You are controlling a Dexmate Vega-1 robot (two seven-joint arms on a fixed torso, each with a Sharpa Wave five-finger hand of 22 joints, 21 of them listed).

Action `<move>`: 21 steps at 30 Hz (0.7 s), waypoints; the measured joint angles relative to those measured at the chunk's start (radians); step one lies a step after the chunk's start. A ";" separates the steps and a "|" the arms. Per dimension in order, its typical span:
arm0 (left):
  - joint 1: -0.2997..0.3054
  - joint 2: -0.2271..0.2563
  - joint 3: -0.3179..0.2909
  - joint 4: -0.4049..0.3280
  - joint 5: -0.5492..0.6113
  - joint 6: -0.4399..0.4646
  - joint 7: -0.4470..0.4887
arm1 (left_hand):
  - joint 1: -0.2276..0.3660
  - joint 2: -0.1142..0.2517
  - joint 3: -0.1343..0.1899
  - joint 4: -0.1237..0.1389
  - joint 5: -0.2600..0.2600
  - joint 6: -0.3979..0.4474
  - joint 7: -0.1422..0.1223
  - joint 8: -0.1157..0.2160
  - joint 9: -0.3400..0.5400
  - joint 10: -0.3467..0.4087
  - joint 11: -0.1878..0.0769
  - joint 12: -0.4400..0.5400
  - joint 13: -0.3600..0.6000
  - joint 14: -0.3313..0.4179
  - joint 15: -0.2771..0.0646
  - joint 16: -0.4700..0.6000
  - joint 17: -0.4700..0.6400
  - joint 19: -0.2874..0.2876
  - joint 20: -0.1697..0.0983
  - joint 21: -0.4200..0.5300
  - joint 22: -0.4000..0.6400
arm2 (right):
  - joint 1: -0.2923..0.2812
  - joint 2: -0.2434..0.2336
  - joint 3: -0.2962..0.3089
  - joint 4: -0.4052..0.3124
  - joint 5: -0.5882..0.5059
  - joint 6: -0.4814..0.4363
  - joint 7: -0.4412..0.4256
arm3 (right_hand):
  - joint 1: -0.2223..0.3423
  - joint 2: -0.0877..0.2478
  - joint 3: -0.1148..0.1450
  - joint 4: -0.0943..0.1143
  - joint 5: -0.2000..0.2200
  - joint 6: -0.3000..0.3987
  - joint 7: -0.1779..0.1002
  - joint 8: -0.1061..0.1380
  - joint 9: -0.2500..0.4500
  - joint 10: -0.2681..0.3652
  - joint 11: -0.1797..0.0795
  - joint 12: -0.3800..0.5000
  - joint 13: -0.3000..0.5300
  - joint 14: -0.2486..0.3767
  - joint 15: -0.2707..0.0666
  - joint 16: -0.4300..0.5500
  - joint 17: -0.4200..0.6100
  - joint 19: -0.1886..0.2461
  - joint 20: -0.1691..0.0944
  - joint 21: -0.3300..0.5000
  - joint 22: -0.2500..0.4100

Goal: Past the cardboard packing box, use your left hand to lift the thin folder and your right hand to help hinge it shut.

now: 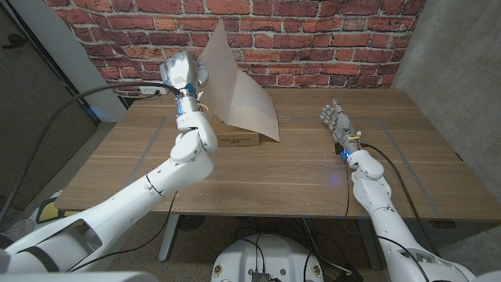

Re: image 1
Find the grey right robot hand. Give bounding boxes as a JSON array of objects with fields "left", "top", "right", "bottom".
[{"left": 319, "top": 98, "right": 362, "bottom": 157}]

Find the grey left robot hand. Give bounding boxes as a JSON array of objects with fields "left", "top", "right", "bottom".
[{"left": 159, "top": 49, "right": 211, "bottom": 99}]

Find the thin beige paper folder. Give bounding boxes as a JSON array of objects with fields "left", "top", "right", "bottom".
[{"left": 197, "top": 19, "right": 281, "bottom": 143}]

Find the brown cardboard packing box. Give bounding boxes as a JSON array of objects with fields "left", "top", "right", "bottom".
[{"left": 211, "top": 112, "right": 261, "bottom": 148}]

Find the white power strip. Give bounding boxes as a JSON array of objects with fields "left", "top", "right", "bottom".
[{"left": 139, "top": 80, "right": 172, "bottom": 96}]

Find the red brick print backdrop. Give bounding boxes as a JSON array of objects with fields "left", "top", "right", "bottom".
[{"left": 42, "top": 0, "right": 427, "bottom": 98}]

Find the grey metal table leg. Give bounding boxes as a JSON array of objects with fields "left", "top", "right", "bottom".
[
  {"left": 358, "top": 219, "right": 380, "bottom": 270},
  {"left": 157, "top": 214, "right": 181, "bottom": 262}
]

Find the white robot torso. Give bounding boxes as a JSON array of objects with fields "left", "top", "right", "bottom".
[{"left": 211, "top": 233, "right": 324, "bottom": 282}]

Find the dark wooden door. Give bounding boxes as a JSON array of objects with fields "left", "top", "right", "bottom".
[{"left": 0, "top": 0, "right": 99, "bottom": 211}]

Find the yellow and black floor item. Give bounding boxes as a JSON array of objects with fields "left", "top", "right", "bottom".
[{"left": 37, "top": 197, "right": 81, "bottom": 224}]

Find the grey sneaker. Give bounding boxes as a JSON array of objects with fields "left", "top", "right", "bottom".
[{"left": 2, "top": 219, "right": 36, "bottom": 244}]

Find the white robot chest cover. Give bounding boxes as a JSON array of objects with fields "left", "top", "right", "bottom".
[{"left": 0, "top": 271, "right": 160, "bottom": 282}]

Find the black power strip cord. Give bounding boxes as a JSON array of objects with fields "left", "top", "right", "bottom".
[{"left": 117, "top": 90, "right": 161, "bottom": 99}]

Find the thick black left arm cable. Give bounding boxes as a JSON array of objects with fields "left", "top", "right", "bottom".
[{"left": 0, "top": 81, "right": 184, "bottom": 225}]

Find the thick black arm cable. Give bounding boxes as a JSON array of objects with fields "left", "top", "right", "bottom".
[
  {"left": 0, "top": 81, "right": 184, "bottom": 225},
  {"left": 359, "top": 143, "right": 439, "bottom": 258}
]

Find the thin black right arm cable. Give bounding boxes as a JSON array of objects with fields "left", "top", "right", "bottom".
[{"left": 344, "top": 156, "right": 431, "bottom": 282}]

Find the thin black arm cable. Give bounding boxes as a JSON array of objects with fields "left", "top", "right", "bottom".
[
  {"left": 68, "top": 190, "right": 177, "bottom": 273},
  {"left": 344, "top": 156, "right": 431, "bottom": 282}
]

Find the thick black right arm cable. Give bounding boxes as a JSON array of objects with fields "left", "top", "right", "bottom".
[{"left": 359, "top": 143, "right": 439, "bottom": 258}]

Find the black floor cable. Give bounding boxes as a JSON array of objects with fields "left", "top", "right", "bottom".
[{"left": 234, "top": 218, "right": 353, "bottom": 282}]

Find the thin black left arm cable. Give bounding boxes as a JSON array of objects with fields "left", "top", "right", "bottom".
[{"left": 68, "top": 190, "right": 177, "bottom": 273}]

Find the black door handle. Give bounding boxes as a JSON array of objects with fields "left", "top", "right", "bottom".
[{"left": 1, "top": 33, "right": 28, "bottom": 50}]

